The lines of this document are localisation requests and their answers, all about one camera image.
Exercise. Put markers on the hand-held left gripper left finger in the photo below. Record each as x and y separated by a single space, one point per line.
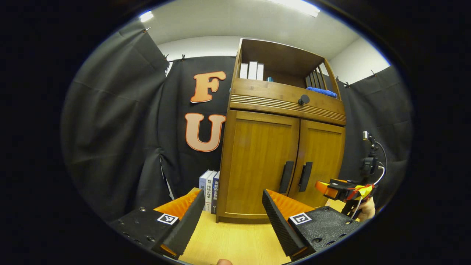
187 228

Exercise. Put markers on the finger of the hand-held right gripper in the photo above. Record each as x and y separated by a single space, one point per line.
323 187

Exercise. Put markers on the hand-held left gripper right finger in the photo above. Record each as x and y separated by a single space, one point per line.
281 228

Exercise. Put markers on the wooden cabinet door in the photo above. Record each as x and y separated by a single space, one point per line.
254 158
323 151

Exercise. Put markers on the wooden double-door shoe cabinet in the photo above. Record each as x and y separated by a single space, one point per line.
279 55

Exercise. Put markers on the wooden cabinet drawer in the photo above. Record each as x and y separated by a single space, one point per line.
265 94

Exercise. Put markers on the white book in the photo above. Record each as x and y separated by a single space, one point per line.
209 191

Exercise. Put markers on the pale blue book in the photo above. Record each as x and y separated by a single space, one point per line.
203 187

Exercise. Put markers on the dark blue book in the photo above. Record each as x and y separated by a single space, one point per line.
216 193

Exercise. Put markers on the black round drawer knob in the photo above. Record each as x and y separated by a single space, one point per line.
304 99

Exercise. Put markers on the blue folded towel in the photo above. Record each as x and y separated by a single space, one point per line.
322 92

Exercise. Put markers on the black backdrop cloth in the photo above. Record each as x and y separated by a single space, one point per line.
110 129

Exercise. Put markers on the white binder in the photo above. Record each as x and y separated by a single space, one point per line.
244 71
260 72
252 70

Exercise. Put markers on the long ceiling light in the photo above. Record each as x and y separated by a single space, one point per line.
298 6

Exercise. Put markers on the small ceiling light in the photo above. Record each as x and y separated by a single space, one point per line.
146 16

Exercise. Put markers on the black camera stand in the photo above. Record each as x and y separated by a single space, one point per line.
368 163

